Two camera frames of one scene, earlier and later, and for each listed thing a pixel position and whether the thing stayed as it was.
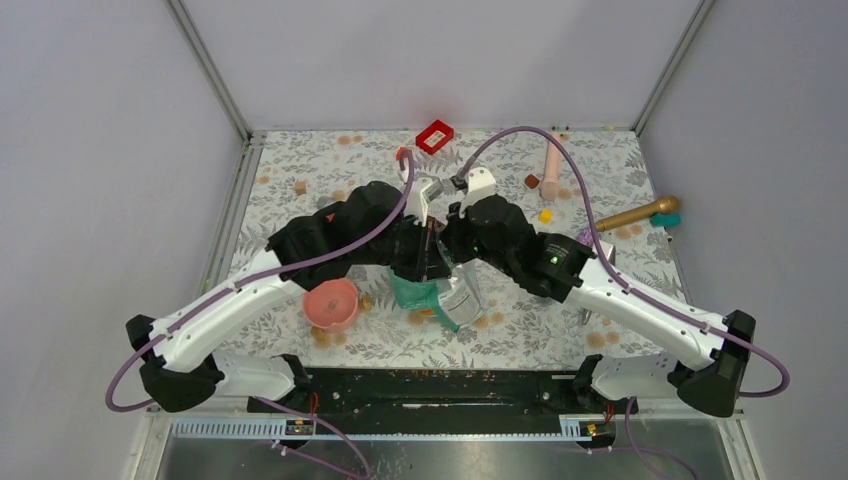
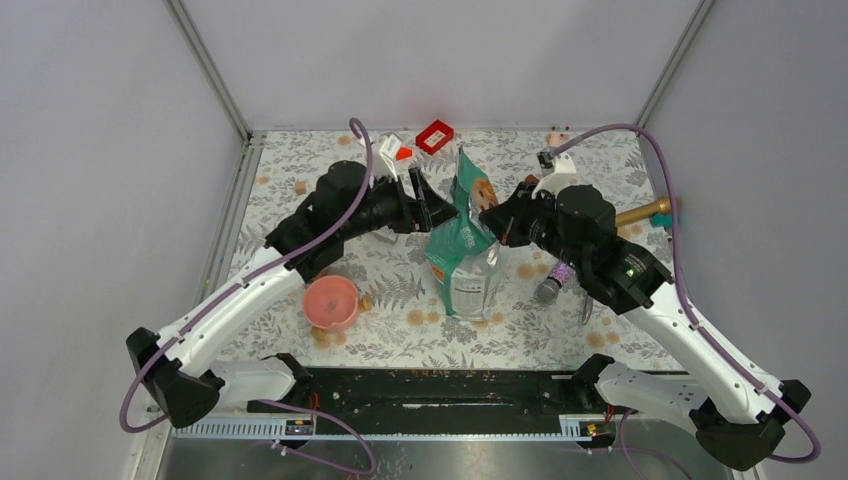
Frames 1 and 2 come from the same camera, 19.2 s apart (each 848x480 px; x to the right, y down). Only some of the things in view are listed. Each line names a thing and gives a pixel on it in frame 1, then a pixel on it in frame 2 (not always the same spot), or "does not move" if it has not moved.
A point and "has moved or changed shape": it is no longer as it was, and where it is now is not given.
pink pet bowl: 333,306 does not move
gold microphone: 666,204 does not move
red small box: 433,137 does not move
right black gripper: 451,235 → 507,219
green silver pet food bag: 457,300 has moved or changed shape
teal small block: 666,220 does not move
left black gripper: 429,261 → 427,211
